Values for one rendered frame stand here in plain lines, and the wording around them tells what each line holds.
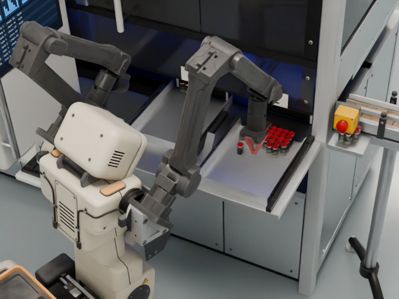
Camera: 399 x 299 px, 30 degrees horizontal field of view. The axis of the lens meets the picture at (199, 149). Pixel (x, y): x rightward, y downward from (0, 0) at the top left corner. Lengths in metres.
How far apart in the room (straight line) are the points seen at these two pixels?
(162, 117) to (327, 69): 0.67
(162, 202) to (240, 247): 1.33
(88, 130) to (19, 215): 1.82
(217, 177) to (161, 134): 0.31
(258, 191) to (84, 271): 0.62
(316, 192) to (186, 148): 1.03
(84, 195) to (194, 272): 1.46
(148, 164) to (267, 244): 0.80
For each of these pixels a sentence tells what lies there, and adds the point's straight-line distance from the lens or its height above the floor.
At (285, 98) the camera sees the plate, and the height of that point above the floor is 1.03.
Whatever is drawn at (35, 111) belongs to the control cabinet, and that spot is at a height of 0.93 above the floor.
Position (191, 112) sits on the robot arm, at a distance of 1.85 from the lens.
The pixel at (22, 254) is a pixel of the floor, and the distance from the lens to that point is 3.60.
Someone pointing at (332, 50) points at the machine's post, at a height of 1.27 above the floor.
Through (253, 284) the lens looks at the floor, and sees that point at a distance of 3.35.
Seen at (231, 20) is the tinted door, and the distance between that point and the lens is 2.56.
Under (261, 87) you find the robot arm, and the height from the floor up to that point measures 1.37.
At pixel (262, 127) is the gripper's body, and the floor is 1.18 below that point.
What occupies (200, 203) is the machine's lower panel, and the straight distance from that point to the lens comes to 3.19.
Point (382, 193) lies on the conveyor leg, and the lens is 2.96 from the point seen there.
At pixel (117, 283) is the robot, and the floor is 0.85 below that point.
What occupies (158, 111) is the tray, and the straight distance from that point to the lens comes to 2.83.
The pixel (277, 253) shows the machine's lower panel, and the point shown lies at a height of 0.21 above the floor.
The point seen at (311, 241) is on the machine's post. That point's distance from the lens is 3.06.
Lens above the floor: 2.62
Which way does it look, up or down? 41 degrees down
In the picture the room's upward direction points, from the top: 3 degrees counter-clockwise
